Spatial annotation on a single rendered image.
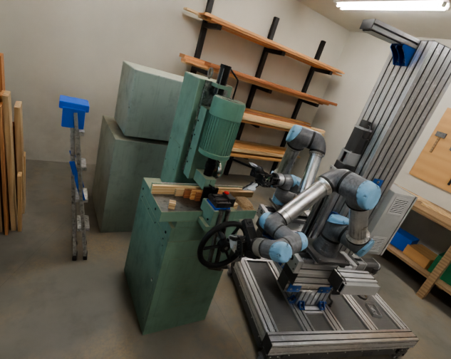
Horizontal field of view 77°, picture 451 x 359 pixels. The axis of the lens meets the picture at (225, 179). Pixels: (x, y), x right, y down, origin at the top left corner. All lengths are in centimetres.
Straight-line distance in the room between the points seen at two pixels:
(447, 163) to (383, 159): 249
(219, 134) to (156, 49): 245
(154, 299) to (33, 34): 280
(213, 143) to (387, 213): 120
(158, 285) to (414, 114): 172
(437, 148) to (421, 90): 255
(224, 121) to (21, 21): 260
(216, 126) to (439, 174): 338
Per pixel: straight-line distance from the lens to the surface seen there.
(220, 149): 146
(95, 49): 364
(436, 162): 437
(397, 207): 209
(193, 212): 148
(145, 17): 372
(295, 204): 126
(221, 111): 142
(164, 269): 166
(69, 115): 194
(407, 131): 192
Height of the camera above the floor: 162
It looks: 21 degrees down
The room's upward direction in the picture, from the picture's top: 18 degrees clockwise
